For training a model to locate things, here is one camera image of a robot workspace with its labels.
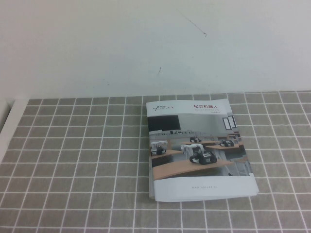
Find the robot brochure with classroom cover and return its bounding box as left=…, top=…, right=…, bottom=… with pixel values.
left=147, top=111, right=259, bottom=202
left=146, top=98, right=256, bottom=202

